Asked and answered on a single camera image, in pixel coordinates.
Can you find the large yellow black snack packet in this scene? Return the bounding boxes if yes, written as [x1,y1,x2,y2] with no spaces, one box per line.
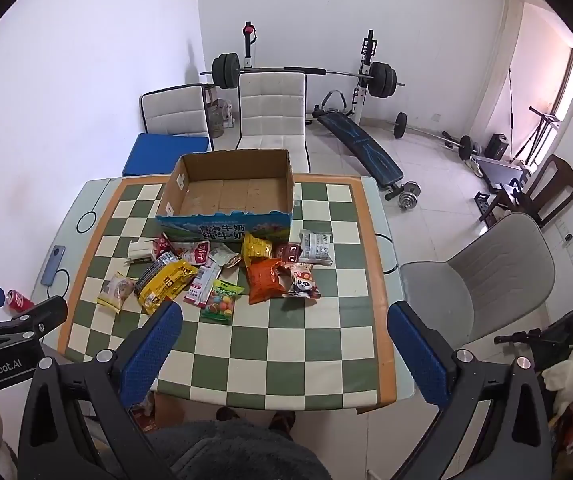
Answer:
[133,258,198,311]

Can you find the cardboard box blue print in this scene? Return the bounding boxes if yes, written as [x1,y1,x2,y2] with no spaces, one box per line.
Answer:
[155,149,295,245]

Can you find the white snack carton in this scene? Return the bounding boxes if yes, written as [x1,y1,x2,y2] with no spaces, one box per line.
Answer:
[127,240,156,264]

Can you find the long white red snack packet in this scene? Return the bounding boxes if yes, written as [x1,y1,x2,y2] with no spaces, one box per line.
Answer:
[183,259,222,307]

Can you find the panda print snack packet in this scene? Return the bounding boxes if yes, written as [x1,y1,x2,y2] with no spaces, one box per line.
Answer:
[283,262,322,300]

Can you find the short barbell black plates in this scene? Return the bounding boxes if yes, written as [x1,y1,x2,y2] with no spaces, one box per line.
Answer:
[393,112,473,162]

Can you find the green candy packet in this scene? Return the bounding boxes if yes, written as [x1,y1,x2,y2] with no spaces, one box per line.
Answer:
[199,280,245,325]

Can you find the black sit-up bench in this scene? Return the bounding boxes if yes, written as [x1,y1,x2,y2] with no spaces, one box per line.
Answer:
[311,89,407,204]

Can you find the long barbell black plates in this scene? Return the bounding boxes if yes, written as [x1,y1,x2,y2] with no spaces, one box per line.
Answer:
[201,52,407,100]

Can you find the red soda can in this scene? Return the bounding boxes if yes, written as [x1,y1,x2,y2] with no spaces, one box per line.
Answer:
[6,288,35,314]

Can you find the orange snack packet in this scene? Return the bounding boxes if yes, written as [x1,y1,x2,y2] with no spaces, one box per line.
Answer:
[246,258,287,306]

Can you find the clear water jug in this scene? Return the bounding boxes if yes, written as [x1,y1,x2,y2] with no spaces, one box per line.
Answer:
[203,84,228,141]

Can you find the chrome dumbbell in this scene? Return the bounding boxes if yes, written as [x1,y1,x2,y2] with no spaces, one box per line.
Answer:
[397,183,421,210]

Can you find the dark red snack packet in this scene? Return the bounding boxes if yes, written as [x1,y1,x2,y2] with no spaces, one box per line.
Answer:
[273,242,301,264]

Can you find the cream green snack packet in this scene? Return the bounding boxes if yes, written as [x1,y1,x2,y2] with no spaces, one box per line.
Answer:
[209,243,240,267]

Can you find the clear bread packet yellow edge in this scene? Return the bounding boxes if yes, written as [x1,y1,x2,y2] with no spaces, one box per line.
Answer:
[97,270,138,315]

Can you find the white padded chair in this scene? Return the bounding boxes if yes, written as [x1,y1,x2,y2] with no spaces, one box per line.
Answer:
[139,83,215,154]
[236,70,312,174]

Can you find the blue folded mat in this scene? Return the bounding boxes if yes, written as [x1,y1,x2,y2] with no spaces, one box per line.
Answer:
[122,132,208,179]

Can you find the dark wooden chair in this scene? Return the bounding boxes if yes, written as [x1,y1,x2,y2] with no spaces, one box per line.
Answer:
[476,154,573,229]

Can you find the blue smartphone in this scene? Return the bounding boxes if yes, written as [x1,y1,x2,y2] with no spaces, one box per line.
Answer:
[41,245,66,284]

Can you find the person's grey fleece clothing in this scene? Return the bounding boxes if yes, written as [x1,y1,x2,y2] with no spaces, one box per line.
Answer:
[148,419,335,480]

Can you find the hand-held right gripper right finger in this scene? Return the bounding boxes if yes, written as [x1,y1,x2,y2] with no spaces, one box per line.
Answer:
[386,301,552,480]

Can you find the grey foil snack packet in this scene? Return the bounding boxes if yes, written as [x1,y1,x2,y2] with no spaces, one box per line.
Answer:
[298,229,333,266]

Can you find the red and white snack packet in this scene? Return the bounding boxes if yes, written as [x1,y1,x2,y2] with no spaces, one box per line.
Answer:
[180,241,211,266]

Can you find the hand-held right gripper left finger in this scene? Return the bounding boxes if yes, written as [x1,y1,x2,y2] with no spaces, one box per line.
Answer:
[18,300,184,480]

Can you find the black speaker box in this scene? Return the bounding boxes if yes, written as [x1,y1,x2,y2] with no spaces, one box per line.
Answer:
[484,133,510,161]

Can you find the grey shell chair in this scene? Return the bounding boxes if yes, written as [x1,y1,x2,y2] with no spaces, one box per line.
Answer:
[399,212,557,342]

